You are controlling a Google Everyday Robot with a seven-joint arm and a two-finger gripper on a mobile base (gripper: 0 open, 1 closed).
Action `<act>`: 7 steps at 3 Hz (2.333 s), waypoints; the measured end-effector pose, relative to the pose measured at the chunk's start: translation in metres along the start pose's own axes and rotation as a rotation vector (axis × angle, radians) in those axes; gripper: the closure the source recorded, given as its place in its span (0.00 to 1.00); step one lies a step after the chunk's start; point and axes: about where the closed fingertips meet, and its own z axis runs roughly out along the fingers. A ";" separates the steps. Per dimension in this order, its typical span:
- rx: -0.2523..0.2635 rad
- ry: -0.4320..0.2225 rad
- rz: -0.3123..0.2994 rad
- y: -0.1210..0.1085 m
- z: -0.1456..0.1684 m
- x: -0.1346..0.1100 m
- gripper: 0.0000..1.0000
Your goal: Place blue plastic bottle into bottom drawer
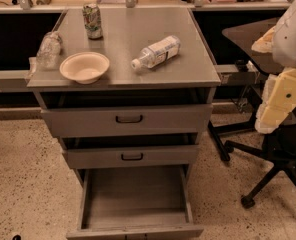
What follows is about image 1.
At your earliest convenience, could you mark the grey drawer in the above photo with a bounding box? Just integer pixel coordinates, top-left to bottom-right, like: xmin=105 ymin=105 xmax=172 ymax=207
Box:
xmin=41 ymin=104 xmax=212 ymax=138
xmin=66 ymin=165 xmax=203 ymax=240
xmin=63 ymin=145 xmax=199 ymax=169

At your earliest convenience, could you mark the grey top drawer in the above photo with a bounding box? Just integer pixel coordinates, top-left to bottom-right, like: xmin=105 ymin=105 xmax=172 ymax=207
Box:
xmin=41 ymin=104 xmax=212 ymax=138

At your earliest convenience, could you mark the grey bottom drawer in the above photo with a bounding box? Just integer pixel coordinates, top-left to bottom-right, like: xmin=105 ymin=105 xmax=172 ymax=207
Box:
xmin=66 ymin=165 xmax=203 ymax=240

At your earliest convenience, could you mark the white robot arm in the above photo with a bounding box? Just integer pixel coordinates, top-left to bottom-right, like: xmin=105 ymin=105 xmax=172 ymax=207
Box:
xmin=252 ymin=0 xmax=296 ymax=134

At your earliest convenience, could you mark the crumpled clear plastic bottle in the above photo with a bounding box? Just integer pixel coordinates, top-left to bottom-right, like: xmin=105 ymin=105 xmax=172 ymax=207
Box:
xmin=36 ymin=31 xmax=62 ymax=69

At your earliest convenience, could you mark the green soda can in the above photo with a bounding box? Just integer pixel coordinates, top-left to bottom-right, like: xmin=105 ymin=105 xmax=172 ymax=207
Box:
xmin=82 ymin=3 xmax=103 ymax=39

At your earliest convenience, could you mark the black office chair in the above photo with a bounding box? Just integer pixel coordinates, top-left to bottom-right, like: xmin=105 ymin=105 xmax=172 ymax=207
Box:
xmin=208 ymin=17 xmax=296 ymax=209

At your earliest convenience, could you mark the white paper bowl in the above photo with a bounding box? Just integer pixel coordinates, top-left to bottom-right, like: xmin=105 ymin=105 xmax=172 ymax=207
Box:
xmin=59 ymin=52 xmax=110 ymax=84

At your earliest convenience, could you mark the clear plastic water bottle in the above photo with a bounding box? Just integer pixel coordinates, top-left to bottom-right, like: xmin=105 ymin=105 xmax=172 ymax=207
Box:
xmin=131 ymin=35 xmax=181 ymax=70

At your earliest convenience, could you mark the grey middle drawer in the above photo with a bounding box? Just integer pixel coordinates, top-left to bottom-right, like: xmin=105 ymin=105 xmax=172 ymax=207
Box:
xmin=63 ymin=145 xmax=199 ymax=169

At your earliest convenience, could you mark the grey drawer cabinet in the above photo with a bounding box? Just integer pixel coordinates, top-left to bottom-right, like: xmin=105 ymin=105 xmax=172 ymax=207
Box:
xmin=26 ymin=6 xmax=222 ymax=186

